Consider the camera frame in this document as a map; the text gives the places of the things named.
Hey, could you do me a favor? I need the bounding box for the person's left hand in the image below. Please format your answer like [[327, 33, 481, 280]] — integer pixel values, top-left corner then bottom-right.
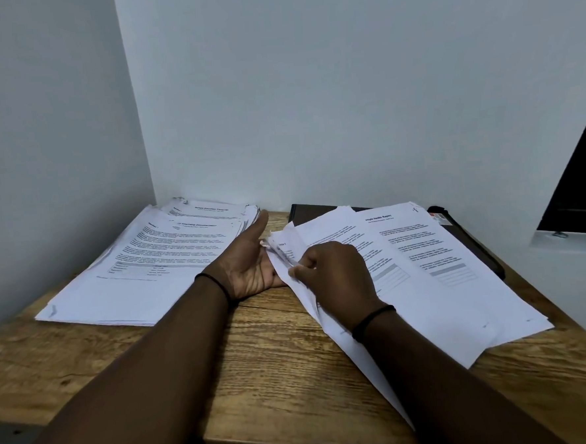
[[198, 209, 289, 305]]

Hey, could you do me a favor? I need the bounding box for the person's right hand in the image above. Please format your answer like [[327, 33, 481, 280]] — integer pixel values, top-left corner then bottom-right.
[[286, 238, 397, 336]]

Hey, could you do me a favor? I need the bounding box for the white printed paper sheet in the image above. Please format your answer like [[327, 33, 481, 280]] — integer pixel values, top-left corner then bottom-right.
[[260, 217, 416, 439]]

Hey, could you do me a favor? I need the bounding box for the person's right forearm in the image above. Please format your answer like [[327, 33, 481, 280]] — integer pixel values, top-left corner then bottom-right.
[[358, 302, 567, 444]]

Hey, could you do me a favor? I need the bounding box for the person's left forearm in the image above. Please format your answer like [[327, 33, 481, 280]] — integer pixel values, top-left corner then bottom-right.
[[0, 275, 238, 444]]

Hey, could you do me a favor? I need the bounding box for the small pile of printed papers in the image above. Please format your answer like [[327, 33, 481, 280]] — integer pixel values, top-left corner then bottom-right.
[[158, 192, 263, 238]]

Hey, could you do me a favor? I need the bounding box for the black folder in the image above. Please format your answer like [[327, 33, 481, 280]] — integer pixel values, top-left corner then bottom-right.
[[288, 191, 507, 294]]

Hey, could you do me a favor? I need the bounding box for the black left wrist band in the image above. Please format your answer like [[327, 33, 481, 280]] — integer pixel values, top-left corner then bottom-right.
[[194, 270, 232, 309]]

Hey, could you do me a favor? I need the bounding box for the black wrist band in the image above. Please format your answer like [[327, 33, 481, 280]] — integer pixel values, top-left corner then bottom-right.
[[194, 270, 232, 309], [350, 304, 399, 345]]

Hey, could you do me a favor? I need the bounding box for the black right wrist band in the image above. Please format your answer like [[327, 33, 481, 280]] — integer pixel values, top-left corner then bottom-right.
[[350, 304, 399, 345]]

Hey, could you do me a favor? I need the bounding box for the large stack of printed papers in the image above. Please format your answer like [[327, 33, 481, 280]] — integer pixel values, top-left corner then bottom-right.
[[27, 198, 260, 335]]

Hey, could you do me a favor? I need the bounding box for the white paper sheet with table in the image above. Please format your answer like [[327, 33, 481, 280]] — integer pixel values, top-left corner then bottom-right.
[[292, 197, 502, 379]]

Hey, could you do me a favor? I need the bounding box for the white paper sheet bold heading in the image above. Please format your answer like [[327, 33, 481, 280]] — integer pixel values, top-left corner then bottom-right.
[[355, 193, 556, 350]]

